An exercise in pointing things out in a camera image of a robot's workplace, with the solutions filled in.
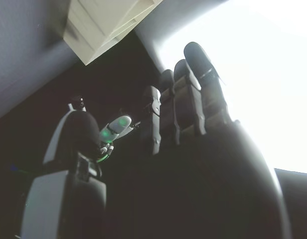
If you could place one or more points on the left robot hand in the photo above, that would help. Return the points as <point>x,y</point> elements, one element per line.
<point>193,186</point>

